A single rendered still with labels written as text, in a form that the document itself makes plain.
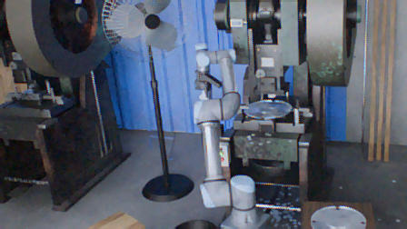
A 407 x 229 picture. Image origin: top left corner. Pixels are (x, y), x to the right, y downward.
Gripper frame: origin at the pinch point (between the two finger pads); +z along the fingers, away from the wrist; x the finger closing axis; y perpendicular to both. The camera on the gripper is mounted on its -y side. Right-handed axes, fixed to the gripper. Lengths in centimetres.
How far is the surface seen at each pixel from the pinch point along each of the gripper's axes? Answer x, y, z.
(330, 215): 31, -77, 50
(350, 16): -17, -80, -48
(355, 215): 28, -90, 50
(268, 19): -17, -34, -46
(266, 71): -15.4, -31.9, -15.7
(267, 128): -5.9, -33.6, 17.3
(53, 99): -27, 134, 16
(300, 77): -41, -47, -4
